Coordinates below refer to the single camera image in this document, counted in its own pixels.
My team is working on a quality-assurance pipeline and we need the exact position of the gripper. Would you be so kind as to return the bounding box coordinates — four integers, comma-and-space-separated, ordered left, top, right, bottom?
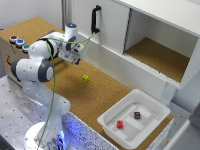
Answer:
61, 43, 85, 66

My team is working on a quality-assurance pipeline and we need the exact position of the yellow block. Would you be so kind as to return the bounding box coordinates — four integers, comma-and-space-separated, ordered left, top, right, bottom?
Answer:
82, 74, 90, 83

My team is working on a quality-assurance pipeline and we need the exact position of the pink block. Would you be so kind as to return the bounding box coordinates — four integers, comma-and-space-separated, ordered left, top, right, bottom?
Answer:
116, 120, 125, 129

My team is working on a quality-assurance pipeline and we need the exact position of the purple block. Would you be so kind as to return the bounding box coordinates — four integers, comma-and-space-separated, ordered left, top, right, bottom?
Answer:
133, 111, 142, 120

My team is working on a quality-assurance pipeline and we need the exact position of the white sliding door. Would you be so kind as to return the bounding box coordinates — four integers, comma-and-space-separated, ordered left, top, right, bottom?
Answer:
72, 0, 131, 56

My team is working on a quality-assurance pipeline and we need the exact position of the green button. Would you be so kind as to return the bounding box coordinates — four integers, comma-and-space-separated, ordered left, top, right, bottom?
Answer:
21, 43, 31, 54

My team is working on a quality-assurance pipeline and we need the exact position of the blue button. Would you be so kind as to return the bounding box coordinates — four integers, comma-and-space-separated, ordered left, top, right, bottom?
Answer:
15, 38, 26, 48

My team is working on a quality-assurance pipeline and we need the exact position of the red button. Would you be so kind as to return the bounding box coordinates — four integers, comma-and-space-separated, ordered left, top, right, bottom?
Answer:
9, 35, 19, 45

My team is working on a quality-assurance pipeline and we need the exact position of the white cabinet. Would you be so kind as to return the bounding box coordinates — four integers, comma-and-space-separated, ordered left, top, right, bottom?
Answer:
63, 0, 200, 107

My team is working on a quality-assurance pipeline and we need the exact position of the white plastic box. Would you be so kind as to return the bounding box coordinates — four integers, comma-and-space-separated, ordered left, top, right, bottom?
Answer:
96, 88, 172, 150

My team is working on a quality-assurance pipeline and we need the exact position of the green cable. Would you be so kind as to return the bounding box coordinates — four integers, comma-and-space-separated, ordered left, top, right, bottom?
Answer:
36, 30, 98, 149

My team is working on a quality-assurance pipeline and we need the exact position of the black door handle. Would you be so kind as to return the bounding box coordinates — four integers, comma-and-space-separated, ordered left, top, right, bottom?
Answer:
91, 4, 102, 35

